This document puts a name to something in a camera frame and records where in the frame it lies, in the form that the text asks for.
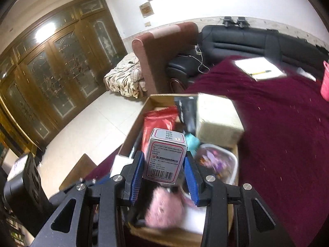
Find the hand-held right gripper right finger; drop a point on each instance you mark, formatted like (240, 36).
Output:
(192, 182)

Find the clear cartoon zipper pouch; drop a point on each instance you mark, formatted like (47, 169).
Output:
(218, 159)

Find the cream green-bordered medicine box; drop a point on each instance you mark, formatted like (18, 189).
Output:
(218, 118)

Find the floral blanket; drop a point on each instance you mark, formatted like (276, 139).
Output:
(123, 77)

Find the bottle in pink knitted sleeve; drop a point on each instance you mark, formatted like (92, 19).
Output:
(325, 82)

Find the teal tissue pack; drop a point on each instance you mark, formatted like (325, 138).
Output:
(192, 141)

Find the small grey-white medicine box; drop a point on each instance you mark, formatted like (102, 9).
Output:
(164, 159)

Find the yellow pen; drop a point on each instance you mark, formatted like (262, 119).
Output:
(259, 72)

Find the brown armchair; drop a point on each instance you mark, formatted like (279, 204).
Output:
(159, 56)

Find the gold wall plaque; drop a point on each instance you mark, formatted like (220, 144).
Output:
(147, 9)

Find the wooden glass-door cabinet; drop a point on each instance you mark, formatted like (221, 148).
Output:
(51, 69)

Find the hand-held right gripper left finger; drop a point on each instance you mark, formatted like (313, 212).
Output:
(136, 180)

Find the black clip device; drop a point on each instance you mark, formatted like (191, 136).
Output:
(243, 22)
(228, 22)

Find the white notebook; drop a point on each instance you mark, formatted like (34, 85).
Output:
(252, 65)

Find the red packet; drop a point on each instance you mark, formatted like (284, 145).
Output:
(159, 121)

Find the black packet with white print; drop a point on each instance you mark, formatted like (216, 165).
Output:
(189, 115)

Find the pink fluffy pompom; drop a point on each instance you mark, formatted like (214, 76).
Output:
(164, 205)

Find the cardboard box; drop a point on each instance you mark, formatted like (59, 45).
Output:
(159, 101)

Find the black leather sofa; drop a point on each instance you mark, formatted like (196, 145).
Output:
(244, 43)

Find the wall switch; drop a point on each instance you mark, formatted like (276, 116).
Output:
(147, 23)

